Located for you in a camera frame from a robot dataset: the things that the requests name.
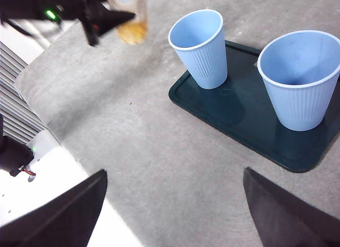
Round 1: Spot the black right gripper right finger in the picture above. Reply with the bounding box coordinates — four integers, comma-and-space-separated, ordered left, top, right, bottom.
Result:
243, 167, 340, 247

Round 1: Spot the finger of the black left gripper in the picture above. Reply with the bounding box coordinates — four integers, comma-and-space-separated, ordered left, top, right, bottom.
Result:
91, 8, 137, 37
79, 17, 100, 47

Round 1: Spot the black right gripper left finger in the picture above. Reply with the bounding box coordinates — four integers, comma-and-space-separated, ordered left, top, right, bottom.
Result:
0, 169, 108, 247

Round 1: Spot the oolong tea bottle pale label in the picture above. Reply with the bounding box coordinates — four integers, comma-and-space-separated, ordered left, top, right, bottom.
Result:
106, 0, 148, 45

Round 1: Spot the blue ribbed cup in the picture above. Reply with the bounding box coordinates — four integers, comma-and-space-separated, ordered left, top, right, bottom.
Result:
167, 9, 228, 90
257, 30, 340, 132

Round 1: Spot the grey ribbed panel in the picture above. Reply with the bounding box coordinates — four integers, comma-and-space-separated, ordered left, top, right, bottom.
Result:
0, 41, 50, 146

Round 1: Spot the dark rectangular tray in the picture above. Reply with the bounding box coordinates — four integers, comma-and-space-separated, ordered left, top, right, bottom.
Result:
168, 39, 340, 174

